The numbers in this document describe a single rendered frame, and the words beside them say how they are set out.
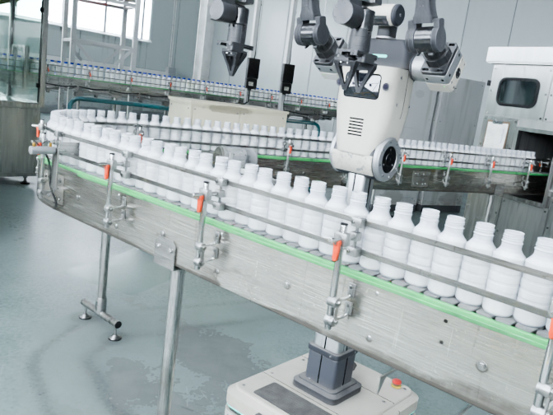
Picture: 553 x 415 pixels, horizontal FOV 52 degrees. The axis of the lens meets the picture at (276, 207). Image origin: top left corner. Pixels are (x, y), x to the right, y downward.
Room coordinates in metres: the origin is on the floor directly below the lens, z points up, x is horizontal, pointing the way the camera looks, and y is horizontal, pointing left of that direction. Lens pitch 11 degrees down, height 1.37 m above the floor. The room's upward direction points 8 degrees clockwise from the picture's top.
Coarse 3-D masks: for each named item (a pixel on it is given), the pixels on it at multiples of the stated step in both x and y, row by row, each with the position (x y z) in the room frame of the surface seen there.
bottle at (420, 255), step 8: (424, 208) 1.20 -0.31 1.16; (424, 216) 1.18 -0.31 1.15; (432, 216) 1.17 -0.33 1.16; (424, 224) 1.18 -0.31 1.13; (432, 224) 1.17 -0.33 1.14; (416, 232) 1.17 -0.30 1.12; (424, 232) 1.16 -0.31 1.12; (432, 232) 1.16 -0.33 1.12; (440, 232) 1.18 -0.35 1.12; (416, 248) 1.17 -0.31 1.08; (424, 248) 1.16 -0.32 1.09; (432, 248) 1.16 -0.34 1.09; (408, 256) 1.19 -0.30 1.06; (416, 256) 1.17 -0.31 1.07; (424, 256) 1.16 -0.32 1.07; (432, 256) 1.16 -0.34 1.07; (408, 264) 1.18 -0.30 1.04; (416, 264) 1.17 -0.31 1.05; (424, 264) 1.16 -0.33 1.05; (408, 272) 1.18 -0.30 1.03; (408, 280) 1.17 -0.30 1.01; (416, 280) 1.16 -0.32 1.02; (424, 280) 1.16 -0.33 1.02
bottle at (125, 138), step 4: (124, 136) 1.90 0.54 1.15; (128, 136) 1.90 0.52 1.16; (124, 140) 1.90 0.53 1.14; (128, 140) 1.90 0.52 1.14; (120, 144) 1.90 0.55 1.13; (124, 144) 1.89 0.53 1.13; (128, 144) 1.90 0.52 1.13; (120, 148) 1.89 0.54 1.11; (124, 148) 1.89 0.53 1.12; (116, 156) 1.90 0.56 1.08; (120, 156) 1.89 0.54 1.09; (116, 160) 1.90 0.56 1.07; (120, 160) 1.89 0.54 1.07; (120, 168) 1.89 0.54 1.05; (116, 176) 1.89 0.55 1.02; (120, 176) 1.89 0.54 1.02; (116, 180) 1.90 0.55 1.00; (120, 180) 1.89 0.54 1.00
